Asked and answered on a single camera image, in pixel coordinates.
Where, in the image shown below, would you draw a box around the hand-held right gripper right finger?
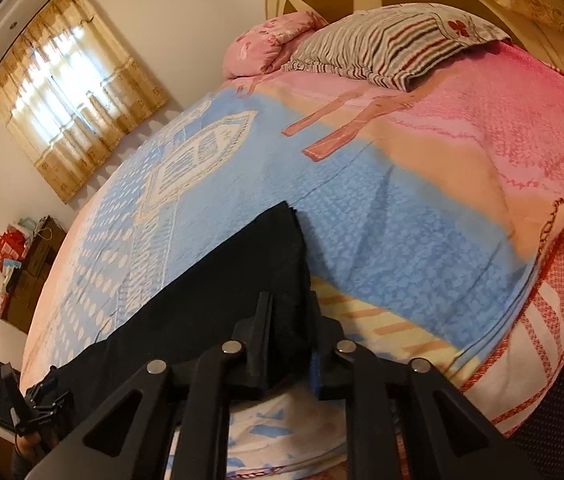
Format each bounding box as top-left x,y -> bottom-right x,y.
304,292 -> 543,480

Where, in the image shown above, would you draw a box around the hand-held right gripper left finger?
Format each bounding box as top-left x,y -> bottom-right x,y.
24,291 -> 275,480

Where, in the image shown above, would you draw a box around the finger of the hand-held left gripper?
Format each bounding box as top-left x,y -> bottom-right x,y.
23,371 -> 60,411

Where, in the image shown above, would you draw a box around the black pants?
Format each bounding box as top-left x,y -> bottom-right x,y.
37,200 -> 314,441

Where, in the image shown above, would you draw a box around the person's left hand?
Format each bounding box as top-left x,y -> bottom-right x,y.
13,430 -> 48,465

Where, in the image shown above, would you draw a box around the brown wooden desk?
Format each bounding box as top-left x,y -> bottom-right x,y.
0,216 -> 68,335

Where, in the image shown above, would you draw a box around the bed with patterned bedspread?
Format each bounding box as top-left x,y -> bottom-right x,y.
19,40 -> 564,480

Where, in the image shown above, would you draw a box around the red gift bag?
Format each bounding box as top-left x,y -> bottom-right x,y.
0,227 -> 28,262

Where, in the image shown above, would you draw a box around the pink floral pillow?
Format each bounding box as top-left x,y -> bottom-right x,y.
223,10 -> 330,80

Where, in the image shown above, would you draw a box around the short yellow window curtain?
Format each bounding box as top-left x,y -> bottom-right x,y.
0,0 -> 170,206

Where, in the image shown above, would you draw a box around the striped pillow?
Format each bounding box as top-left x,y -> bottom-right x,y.
280,2 -> 513,92

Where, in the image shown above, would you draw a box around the dark curtain rod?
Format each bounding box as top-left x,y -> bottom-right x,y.
0,0 -> 85,98

